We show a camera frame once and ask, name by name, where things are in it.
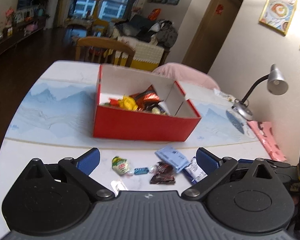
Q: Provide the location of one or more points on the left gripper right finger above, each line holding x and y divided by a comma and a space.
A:
218, 172

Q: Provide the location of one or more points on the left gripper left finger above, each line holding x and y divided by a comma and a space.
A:
77, 172

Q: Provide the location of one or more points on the white blue snack packet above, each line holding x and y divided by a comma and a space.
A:
193, 172

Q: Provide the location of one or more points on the green white jelly cup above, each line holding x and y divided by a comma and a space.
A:
120, 165

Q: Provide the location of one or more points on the light blue snack packet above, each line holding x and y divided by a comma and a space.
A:
172, 157

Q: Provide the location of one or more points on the dark brown candy wrapper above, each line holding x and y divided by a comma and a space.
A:
164, 174

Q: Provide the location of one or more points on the blue candy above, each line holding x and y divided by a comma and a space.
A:
144, 170

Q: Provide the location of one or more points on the yellow snack packet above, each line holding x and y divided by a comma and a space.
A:
128, 103

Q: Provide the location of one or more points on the dark red foil snack bag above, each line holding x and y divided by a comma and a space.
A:
146, 98

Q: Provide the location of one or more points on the small white sachet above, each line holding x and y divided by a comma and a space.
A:
117, 186

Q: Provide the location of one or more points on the pink patterned cloth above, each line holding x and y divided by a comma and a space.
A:
263, 131

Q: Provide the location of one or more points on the blue mountain table mat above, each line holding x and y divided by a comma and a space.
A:
74, 114

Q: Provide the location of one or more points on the red white cardboard box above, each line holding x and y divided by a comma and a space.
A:
142, 109

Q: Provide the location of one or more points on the silver desk lamp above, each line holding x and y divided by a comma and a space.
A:
274, 83

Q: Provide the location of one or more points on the pink jacket on chair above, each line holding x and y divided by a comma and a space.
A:
181, 72

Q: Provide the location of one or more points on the wooden door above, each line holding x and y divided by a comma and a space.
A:
211, 34

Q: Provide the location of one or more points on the wooden dining chair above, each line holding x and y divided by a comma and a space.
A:
104, 50

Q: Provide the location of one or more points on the yellow white sofa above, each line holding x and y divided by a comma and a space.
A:
151, 40

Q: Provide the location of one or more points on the dark tv console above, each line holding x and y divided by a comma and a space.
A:
22, 31

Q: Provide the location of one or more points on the framed food picture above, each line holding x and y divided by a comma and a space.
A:
278, 14

